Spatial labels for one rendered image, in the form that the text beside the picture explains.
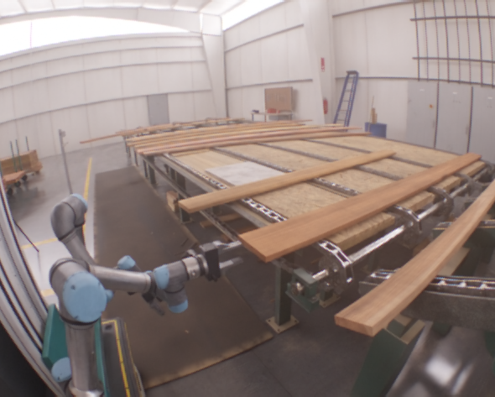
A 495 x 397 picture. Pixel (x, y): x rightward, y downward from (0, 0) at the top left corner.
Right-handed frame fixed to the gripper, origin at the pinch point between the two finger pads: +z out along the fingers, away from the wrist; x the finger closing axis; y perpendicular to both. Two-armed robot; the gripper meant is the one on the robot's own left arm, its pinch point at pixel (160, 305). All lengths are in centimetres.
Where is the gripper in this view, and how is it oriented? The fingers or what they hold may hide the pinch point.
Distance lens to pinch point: 147.3
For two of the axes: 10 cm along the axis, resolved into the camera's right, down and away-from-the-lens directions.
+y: 8.3, -5.3, 1.9
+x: -3.3, -1.9, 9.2
